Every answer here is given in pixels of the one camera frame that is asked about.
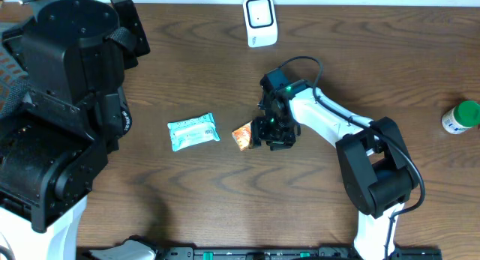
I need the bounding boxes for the green lid jar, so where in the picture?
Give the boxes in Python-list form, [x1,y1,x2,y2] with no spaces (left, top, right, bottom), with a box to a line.
[441,100,479,135]

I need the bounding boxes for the light blue wet wipes pack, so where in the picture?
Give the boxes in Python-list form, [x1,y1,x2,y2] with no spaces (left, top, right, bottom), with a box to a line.
[167,112,221,152]

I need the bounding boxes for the grey plastic mesh basket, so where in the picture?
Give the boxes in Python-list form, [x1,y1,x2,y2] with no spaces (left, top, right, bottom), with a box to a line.
[1,22,31,118]

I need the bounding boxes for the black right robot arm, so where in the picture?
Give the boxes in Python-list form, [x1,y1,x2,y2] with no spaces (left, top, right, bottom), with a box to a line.
[251,68,425,259]

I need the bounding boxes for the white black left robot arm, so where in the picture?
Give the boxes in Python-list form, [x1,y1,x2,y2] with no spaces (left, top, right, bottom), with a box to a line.
[1,0,150,259]

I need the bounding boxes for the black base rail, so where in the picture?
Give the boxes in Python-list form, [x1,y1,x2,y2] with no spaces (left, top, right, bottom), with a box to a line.
[76,235,444,260]

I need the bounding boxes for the small orange juice carton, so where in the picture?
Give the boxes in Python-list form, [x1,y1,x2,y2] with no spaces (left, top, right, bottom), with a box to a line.
[232,121,253,151]

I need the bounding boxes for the white barcode scanner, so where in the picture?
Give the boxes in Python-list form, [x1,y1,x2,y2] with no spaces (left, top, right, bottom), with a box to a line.
[242,0,278,48]

